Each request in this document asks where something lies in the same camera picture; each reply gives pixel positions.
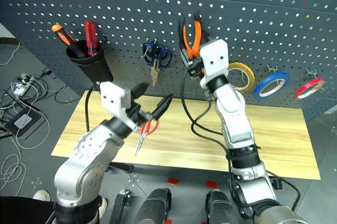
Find blue tape roll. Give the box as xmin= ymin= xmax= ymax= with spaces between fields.
xmin=253 ymin=70 xmax=291 ymax=101

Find black trouser leg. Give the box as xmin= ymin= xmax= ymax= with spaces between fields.
xmin=0 ymin=196 xmax=56 ymax=224

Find blue handled scissors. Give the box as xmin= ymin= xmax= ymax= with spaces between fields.
xmin=142 ymin=40 xmax=174 ymax=87

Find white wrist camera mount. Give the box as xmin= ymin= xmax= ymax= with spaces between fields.
xmin=199 ymin=39 xmax=229 ymax=88
xmin=100 ymin=81 xmax=140 ymax=133

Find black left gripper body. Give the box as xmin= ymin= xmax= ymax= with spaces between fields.
xmin=127 ymin=91 xmax=154 ymax=128

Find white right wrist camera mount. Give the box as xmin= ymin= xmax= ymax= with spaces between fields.
xmin=199 ymin=39 xmax=229 ymax=88

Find orange and black screwdriver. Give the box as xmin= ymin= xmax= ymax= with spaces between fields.
xmin=51 ymin=24 xmax=87 ymax=59

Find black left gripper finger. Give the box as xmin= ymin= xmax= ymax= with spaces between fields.
xmin=130 ymin=82 xmax=150 ymax=101
xmin=151 ymin=94 xmax=174 ymax=120

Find red handled shears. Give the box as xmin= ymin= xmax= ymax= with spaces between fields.
xmin=134 ymin=118 xmax=160 ymax=157

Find red handled screwdriver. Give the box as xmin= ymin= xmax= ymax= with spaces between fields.
xmin=83 ymin=20 xmax=98 ymax=57

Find black metal post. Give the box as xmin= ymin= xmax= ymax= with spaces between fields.
xmin=109 ymin=189 xmax=131 ymax=224

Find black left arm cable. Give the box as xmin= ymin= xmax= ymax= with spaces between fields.
xmin=84 ymin=86 xmax=96 ymax=133

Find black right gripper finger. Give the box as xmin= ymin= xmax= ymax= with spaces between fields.
xmin=179 ymin=14 xmax=192 ymax=65
xmin=194 ymin=13 xmax=212 ymax=49

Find white thin floor cable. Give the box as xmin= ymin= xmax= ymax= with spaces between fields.
xmin=0 ymin=42 xmax=21 ymax=66

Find dark grey pegboard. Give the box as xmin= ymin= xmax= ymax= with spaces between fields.
xmin=0 ymin=0 xmax=337 ymax=130

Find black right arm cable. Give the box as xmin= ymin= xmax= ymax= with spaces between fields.
xmin=180 ymin=73 xmax=235 ymax=172

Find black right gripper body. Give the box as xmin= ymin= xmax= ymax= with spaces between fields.
xmin=186 ymin=57 xmax=205 ymax=82

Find white power strip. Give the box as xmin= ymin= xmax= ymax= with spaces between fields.
xmin=10 ymin=82 xmax=27 ymax=97

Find white coiled floor cable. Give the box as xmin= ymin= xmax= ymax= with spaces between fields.
xmin=0 ymin=152 xmax=27 ymax=191

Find grey floor cable bundle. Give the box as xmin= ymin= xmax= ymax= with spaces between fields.
xmin=0 ymin=73 xmax=81 ymax=111

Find red tape roll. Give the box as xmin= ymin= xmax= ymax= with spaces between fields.
xmin=294 ymin=77 xmax=325 ymax=100

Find white shoe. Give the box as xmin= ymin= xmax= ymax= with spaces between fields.
xmin=33 ymin=189 xmax=51 ymax=202
xmin=98 ymin=197 xmax=108 ymax=213

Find black flat power box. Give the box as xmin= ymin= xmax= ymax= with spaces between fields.
xmin=4 ymin=107 xmax=47 ymax=140

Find black tool cup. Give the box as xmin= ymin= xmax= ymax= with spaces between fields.
xmin=65 ymin=39 xmax=114 ymax=84

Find yellow tape roll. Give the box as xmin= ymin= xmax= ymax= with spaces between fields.
xmin=226 ymin=62 xmax=255 ymax=94

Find orange handled pliers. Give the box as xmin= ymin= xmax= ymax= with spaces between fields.
xmin=183 ymin=19 xmax=204 ymax=60

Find dark rounded shape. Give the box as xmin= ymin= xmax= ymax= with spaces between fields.
xmin=133 ymin=187 xmax=173 ymax=224
xmin=205 ymin=189 xmax=239 ymax=224

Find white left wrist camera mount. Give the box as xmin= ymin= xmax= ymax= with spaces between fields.
xmin=100 ymin=81 xmax=140 ymax=133

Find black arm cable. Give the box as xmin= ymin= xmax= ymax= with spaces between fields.
xmin=84 ymin=86 xmax=96 ymax=133
xmin=180 ymin=73 xmax=235 ymax=172

